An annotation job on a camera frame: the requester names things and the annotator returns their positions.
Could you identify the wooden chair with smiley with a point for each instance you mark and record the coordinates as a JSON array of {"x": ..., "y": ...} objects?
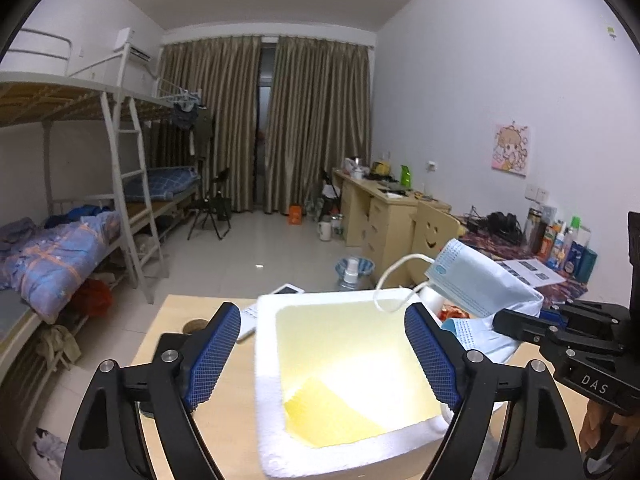
[{"x": 432, "y": 230}]

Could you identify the white metal bunk bed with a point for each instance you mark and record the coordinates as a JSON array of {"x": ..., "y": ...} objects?
[
  {"x": 170, "y": 195},
  {"x": 50, "y": 95}
]

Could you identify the green bottle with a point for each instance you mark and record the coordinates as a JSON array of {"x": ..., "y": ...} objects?
[{"x": 406, "y": 176}]

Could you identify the brown curtain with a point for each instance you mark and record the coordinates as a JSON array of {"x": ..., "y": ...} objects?
[
  {"x": 320, "y": 120},
  {"x": 215, "y": 120}
]

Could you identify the clear water bottle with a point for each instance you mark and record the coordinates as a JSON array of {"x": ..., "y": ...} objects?
[{"x": 352, "y": 271}]

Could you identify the blue face mask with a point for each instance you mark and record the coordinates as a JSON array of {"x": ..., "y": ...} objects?
[
  {"x": 475, "y": 280},
  {"x": 480, "y": 340}
]

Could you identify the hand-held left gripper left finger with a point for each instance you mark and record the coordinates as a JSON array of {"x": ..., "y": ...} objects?
[{"x": 210, "y": 360}]

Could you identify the white air conditioner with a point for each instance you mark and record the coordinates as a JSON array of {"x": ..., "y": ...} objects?
[{"x": 140, "y": 54}]

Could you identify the white kettle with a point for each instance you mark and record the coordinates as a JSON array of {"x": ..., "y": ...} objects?
[{"x": 325, "y": 231}]

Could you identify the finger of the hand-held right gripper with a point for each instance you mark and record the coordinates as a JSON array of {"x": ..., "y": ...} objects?
[
  {"x": 520, "y": 330},
  {"x": 585, "y": 312}
]

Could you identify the beige clothes pile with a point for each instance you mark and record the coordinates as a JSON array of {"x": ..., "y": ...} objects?
[{"x": 57, "y": 345}]

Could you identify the dark patterned table cloth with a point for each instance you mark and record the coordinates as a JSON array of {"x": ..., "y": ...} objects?
[{"x": 495, "y": 250}]

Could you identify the white wall switch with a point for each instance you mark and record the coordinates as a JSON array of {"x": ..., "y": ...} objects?
[{"x": 536, "y": 192}]

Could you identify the blue checked mattress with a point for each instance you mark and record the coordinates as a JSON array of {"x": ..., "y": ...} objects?
[{"x": 160, "y": 182}]

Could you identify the yellow helmet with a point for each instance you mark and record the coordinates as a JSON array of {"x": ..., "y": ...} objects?
[{"x": 381, "y": 168}]

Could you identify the black tripod stand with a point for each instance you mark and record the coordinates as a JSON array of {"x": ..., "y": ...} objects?
[{"x": 210, "y": 207}]

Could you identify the row of toiletry bottles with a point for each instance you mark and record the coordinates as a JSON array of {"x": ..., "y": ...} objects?
[{"x": 565, "y": 247}]

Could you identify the red cloth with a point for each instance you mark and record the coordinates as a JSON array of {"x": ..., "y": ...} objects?
[{"x": 94, "y": 297}]

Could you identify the white bed ladder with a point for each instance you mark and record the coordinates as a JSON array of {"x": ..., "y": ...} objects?
[{"x": 132, "y": 185}]

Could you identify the light wooden desk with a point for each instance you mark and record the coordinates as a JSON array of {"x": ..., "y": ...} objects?
[{"x": 360, "y": 215}]

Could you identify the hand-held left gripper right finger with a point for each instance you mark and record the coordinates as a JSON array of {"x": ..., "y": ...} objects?
[{"x": 435, "y": 360}]

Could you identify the cartoon wall poster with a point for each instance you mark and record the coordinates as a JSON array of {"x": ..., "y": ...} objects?
[{"x": 511, "y": 149}]

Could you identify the person's right hand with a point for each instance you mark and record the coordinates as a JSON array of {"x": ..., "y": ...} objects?
[{"x": 592, "y": 425}]

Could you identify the blue patterned blanket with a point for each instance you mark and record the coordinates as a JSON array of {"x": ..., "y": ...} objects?
[{"x": 60, "y": 255}]

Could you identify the hanging clothes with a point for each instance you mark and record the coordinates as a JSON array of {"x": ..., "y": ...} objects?
[{"x": 187, "y": 115}]

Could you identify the black headphones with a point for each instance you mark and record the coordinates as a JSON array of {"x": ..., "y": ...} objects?
[{"x": 505, "y": 222}]

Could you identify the blue waste bin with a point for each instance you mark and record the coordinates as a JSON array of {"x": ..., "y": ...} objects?
[{"x": 367, "y": 267}]

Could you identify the orange bag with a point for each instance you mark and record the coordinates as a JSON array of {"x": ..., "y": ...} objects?
[{"x": 295, "y": 215}]

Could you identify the printed paper sheet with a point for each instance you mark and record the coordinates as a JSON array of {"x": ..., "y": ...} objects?
[{"x": 532, "y": 270}]

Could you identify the white foam box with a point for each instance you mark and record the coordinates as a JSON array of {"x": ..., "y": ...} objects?
[{"x": 345, "y": 350}]

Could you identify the white remote control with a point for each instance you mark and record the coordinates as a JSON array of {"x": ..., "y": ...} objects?
[{"x": 247, "y": 325}]

